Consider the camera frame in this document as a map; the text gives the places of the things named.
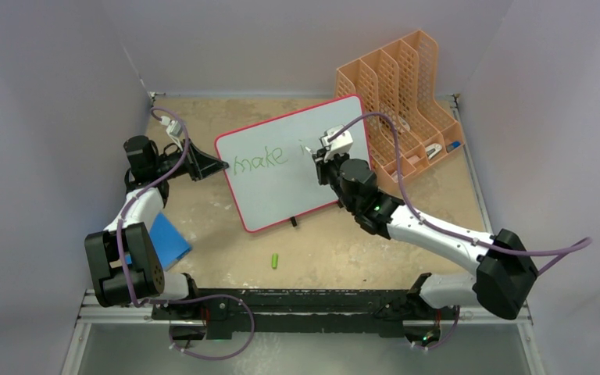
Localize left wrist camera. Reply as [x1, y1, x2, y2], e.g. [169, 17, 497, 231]
[159, 116, 184, 149]

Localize white stapler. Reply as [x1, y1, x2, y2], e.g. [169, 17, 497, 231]
[425, 143, 443, 160]

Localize pink framed whiteboard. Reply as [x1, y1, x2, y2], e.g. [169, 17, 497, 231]
[214, 95, 364, 233]

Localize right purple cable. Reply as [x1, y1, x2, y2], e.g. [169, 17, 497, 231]
[328, 112, 594, 278]

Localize aluminium frame rail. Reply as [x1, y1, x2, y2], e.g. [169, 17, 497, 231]
[62, 287, 545, 375]

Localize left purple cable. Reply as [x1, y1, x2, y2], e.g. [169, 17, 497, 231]
[115, 105, 191, 306]

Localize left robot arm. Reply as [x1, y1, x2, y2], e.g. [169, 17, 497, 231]
[84, 135, 229, 320]

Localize black base bar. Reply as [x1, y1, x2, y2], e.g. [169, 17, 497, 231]
[152, 288, 455, 341]

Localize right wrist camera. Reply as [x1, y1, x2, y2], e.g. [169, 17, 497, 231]
[320, 127, 353, 162]

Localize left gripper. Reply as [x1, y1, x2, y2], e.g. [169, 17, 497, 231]
[154, 139, 228, 182]

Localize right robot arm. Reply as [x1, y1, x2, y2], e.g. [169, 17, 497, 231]
[312, 151, 538, 320]

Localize orange file organizer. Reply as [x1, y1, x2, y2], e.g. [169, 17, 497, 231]
[334, 30, 466, 193]

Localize blue book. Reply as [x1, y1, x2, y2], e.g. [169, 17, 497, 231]
[120, 209, 191, 271]

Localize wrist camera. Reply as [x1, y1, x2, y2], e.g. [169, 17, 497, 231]
[159, 116, 184, 149]
[320, 127, 353, 162]

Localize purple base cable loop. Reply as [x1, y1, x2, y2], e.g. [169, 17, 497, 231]
[167, 294, 256, 362]

